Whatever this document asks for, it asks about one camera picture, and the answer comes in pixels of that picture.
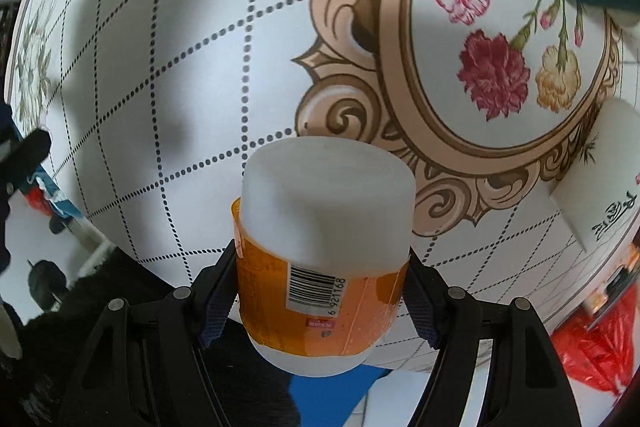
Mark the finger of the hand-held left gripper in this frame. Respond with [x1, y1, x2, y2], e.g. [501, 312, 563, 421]
[7, 128, 53, 198]

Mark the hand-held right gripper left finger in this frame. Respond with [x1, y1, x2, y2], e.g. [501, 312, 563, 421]
[60, 239, 240, 427]

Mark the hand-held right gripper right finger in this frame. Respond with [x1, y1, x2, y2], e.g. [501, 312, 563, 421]
[401, 247, 583, 427]

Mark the white cup with orange label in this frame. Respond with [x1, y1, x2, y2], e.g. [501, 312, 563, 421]
[229, 137, 418, 378]

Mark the white cup with calligraphy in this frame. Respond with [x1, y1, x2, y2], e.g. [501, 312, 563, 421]
[550, 99, 640, 254]

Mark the red and blue packet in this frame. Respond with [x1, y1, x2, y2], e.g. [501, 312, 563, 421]
[24, 174, 77, 234]

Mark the black round stool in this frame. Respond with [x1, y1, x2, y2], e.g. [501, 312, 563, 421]
[27, 259, 69, 310]

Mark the red plastic bag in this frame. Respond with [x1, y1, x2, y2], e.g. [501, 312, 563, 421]
[550, 292, 640, 399]

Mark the black furry cloth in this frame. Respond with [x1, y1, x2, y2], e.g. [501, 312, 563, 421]
[0, 251, 301, 427]

